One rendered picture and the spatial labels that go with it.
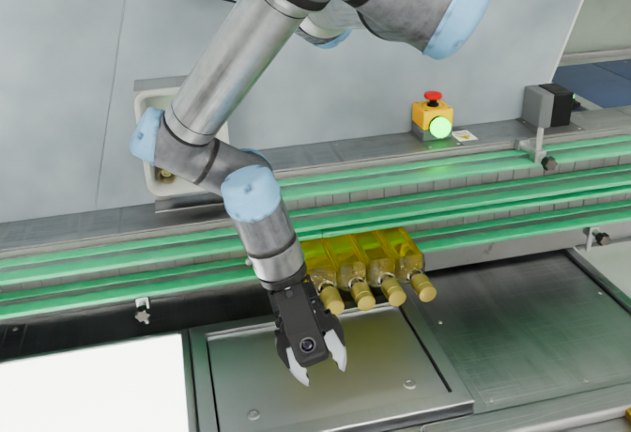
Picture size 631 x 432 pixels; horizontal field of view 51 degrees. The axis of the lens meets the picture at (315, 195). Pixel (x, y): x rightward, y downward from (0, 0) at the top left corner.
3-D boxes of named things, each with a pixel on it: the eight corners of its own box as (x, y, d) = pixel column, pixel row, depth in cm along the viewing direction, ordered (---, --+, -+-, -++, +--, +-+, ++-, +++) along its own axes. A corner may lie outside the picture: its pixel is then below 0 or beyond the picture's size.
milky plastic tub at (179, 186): (148, 181, 143) (148, 198, 135) (131, 80, 133) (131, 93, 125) (229, 171, 146) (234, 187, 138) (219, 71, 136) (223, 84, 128)
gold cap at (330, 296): (320, 303, 122) (326, 317, 118) (319, 287, 121) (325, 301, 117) (338, 300, 123) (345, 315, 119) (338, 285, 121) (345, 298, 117)
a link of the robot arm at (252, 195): (267, 153, 93) (276, 177, 85) (291, 218, 98) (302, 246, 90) (214, 174, 92) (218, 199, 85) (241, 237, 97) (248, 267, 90)
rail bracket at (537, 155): (510, 148, 146) (542, 172, 134) (513, 116, 142) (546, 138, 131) (526, 146, 147) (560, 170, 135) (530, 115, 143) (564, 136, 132)
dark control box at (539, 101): (519, 117, 158) (538, 129, 150) (523, 84, 154) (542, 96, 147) (550, 114, 159) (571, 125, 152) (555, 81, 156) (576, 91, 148)
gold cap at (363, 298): (350, 300, 123) (357, 313, 119) (350, 284, 122) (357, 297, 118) (368, 296, 124) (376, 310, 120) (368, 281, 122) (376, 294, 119)
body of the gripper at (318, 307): (321, 301, 106) (299, 240, 100) (335, 333, 98) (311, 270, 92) (277, 319, 105) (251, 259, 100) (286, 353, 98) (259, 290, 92)
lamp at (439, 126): (427, 136, 146) (433, 141, 143) (428, 116, 144) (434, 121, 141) (447, 133, 146) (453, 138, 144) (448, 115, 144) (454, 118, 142)
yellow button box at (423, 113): (410, 131, 152) (423, 142, 146) (411, 99, 149) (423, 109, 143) (438, 127, 154) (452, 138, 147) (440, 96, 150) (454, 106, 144)
